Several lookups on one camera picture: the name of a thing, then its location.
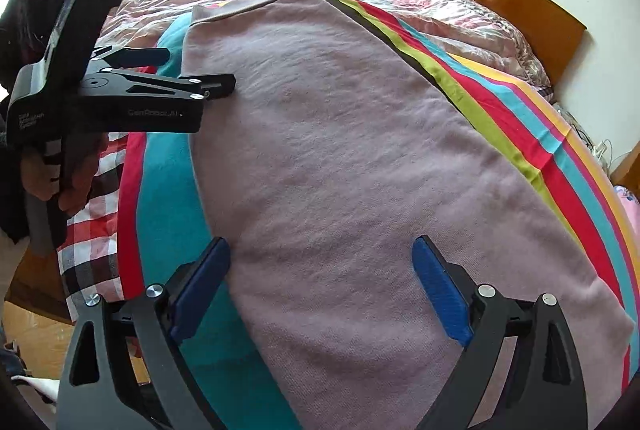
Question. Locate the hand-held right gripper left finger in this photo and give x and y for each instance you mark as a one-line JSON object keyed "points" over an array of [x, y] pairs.
{"points": [[200, 290]]}

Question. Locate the person's left hand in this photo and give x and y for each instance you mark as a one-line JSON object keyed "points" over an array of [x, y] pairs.
{"points": [[82, 180]]}

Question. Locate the white power strip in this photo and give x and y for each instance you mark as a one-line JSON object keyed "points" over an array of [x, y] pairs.
{"points": [[602, 150]]}

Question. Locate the wooden bed frame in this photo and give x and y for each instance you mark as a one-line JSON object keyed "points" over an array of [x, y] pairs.
{"points": [[35, 290]]}

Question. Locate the person's upper body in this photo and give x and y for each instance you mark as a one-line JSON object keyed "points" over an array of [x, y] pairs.
{"points": [[20, 40]]}

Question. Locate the striped colourful blanket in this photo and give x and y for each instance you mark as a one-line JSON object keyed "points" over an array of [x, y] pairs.
{"points": [[170, 190]]}

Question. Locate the plaid bed sheet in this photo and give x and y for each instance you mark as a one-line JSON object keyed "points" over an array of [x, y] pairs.
{"points": [[95, 250]]}

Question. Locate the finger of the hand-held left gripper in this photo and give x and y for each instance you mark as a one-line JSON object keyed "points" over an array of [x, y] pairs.
{"points": [[210, 86], [145, 57]]}

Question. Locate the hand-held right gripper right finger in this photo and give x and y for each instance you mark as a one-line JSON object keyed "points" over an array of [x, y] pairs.
{"points": [[442, 295]]}

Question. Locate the glossy wooden headboard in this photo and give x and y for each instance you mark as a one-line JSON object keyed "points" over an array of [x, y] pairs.
{"points": [[525, 15]]}

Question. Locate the pink purple pillow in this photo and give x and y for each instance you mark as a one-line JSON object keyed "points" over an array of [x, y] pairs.
{"points": [[631, 207]]}

